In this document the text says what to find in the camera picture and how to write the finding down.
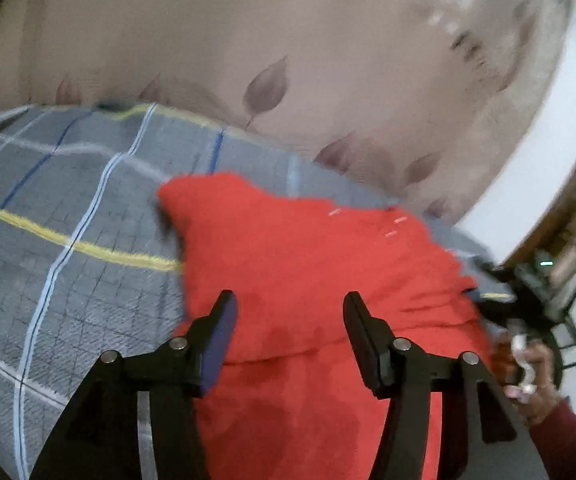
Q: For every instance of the person's right hand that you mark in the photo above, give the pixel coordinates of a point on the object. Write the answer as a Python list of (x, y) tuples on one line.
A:
[(542, 365)]

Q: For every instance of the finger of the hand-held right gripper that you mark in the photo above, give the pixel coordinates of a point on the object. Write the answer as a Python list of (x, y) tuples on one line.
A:
[(495, 272)]

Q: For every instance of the brown wooden frame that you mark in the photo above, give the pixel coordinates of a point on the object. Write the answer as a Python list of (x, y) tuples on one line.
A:
[(575, 195)]

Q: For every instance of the red knit sweater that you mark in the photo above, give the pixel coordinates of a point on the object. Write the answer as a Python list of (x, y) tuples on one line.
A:
[(308, 260)]

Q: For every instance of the grey plaid blanket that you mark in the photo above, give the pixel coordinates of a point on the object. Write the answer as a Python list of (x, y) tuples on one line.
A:
[(68, 220)]

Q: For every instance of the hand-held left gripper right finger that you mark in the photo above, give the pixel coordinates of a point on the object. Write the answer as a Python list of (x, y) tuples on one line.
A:
[(365, 340)]

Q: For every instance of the person's right forearm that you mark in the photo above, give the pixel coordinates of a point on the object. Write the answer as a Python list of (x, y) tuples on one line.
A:
[(565, 445)]

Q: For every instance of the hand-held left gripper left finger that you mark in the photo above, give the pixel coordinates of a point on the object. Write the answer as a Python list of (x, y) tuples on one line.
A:
[(219, 340)]

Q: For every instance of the beige leaf-print curtain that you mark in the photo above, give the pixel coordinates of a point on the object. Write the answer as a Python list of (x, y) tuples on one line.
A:
[(268, 35)]

